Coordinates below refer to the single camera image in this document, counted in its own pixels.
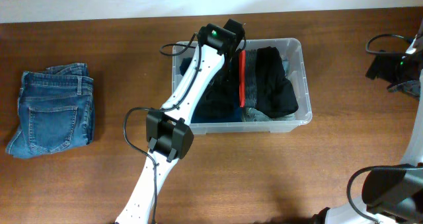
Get black garment white logo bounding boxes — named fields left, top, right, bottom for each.
left=194, top=59, right=239, bottom=120

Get black shorts red grey waistband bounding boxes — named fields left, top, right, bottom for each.
left=237, top=47, right=299, bottom=119

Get teal blue shirt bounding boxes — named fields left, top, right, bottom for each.
left=178, top=56, right=244, bottom=124

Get light blue jeans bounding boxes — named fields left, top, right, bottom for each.
left=243, top=53, right=299, bottom=122

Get dark blue jeans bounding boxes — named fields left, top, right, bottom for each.
left=6, top=63, right=95, bottom=159

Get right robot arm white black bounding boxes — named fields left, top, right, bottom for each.
left=309, top=30, right=422, bottom=224

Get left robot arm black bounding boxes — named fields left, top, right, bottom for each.
left=115, top=19, right=247, bottom=224

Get clear plastic storage bin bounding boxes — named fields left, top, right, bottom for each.
left=190, top=38, right=313, bottom=135

